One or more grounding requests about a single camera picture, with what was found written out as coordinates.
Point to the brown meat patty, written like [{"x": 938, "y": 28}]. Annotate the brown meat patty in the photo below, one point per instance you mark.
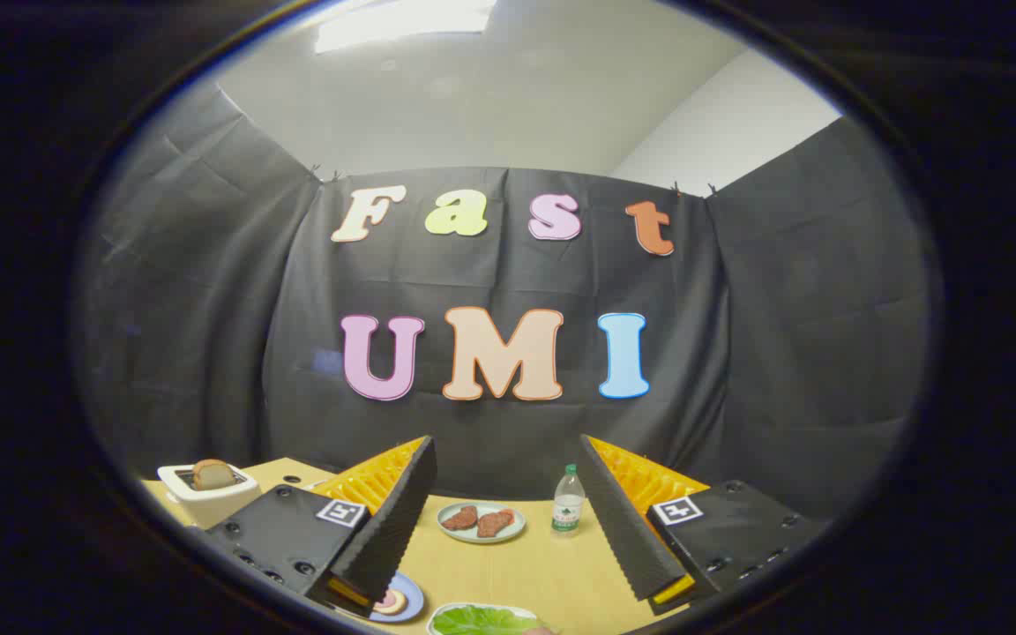
[
  {"x": 495, "y": 523},
  {"x": 460, "y": 518}
]

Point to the black backdrop cloth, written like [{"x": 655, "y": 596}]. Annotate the black backdrop cloth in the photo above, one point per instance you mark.
[{"x": 208, "y": 309}]

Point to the plain bread slice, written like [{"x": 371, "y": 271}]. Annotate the plain bread slice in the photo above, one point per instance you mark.
[{"x": 212, "y": 474}]

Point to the white leaf-shaped plate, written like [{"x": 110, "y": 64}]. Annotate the white leaf-shaped plate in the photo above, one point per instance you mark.
[{"x": 508, "y": 608}]

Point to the ceiling light panel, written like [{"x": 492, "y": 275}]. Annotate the ceiling light panel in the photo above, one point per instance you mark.
[{"x": 402, "y": 22}]

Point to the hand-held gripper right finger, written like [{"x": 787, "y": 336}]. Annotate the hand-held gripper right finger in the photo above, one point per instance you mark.
[{"x": 623, "y": 529}]

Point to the white toaster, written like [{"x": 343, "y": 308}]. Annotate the white toaster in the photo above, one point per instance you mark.
[{"x": 208, "y": 507}]

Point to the blue plate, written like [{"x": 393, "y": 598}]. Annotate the blue plate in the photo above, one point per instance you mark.
[{"x": 414, "y": 595}]

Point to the pink ham slice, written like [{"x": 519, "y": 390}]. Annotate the pink ham slice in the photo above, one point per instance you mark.
[{"x": 387, "y": 601}]

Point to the clear water bottle green label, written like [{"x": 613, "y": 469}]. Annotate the clear water bottle green label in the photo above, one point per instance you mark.
[{"x": 568, "y": 511}]

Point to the pale green oval plate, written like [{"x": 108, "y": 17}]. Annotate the pale green oval plate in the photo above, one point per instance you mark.
[{"x": 473, "y": 536}]

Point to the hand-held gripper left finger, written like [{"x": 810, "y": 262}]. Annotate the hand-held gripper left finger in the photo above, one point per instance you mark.
[{"x": 389, "y": 538}]

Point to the green lettuce leaf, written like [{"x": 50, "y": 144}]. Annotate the green lettuce leaf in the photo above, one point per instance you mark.
[{"x": 481, "y": 620}]

